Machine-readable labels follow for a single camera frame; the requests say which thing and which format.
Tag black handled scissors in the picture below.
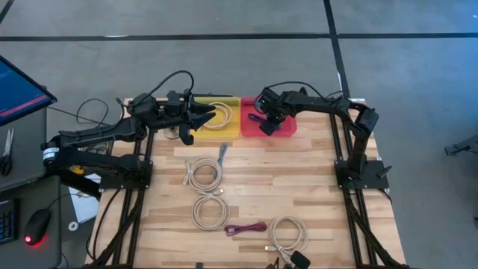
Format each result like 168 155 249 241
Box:
0 126 15 177

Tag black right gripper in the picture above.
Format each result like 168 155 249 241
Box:
257 88 291 137

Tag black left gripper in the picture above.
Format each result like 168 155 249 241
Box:
149 96 217 146

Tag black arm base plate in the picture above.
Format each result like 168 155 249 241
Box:
99 159 154 191
335 159 390 191

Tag black diagonal bar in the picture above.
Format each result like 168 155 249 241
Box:
46 159 102 199

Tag black rounded object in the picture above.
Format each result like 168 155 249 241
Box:
289 250 311 269

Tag computer monitor blue screen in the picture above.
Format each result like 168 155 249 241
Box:
0 55 58 127

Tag red plastic bin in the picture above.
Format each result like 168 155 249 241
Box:
240 96 299 138

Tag black keyboard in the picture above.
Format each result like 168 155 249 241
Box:
0 197 20 246

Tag grey side desk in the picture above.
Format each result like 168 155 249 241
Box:
0 106 63 269

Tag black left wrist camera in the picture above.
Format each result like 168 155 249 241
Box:
166 90 184 113

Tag black stand leg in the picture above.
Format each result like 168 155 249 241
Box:
444 134 478 157

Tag black computer mouse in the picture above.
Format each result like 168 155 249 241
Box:
23 208 52 247

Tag black thick power cable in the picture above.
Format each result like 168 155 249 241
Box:
86 188 122 262

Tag white paper sheet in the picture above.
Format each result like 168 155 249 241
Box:
68 172 102 224

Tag beige USB cable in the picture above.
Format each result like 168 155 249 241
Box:
190 188 232 232
203 102 233 131
181 156 224 194
264 215 309 262

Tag black aluminium table frame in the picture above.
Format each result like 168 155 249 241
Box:
85 93 408 269

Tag yellow plastic bin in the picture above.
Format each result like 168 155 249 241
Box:
188 96 242 141

